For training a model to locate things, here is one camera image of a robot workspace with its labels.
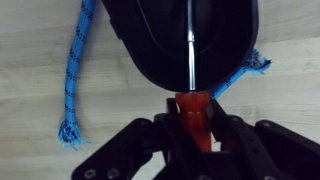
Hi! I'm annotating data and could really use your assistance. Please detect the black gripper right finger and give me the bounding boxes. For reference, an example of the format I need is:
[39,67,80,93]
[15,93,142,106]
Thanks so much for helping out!
[206,99,320,180]

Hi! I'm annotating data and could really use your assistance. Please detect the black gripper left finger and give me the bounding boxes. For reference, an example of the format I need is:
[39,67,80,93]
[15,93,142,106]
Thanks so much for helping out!
[71,97,183,180]

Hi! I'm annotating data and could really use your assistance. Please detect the blue braided rope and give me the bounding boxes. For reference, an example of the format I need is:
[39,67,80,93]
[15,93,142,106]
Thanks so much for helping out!
[57,0,272,152]

